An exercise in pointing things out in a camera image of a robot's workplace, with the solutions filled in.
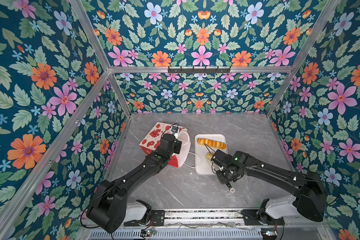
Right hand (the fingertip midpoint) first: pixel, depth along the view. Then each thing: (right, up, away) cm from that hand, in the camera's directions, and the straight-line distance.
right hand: (221, 178), depth 78 cm
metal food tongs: (+4, -3, -7) cm, 8 cm away
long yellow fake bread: (-2, +17, +20) cm, 26 cm away
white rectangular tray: (-6, +15, +20) cm, 26 cm away
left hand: (-23, +23, +5) cm, 33 cm away
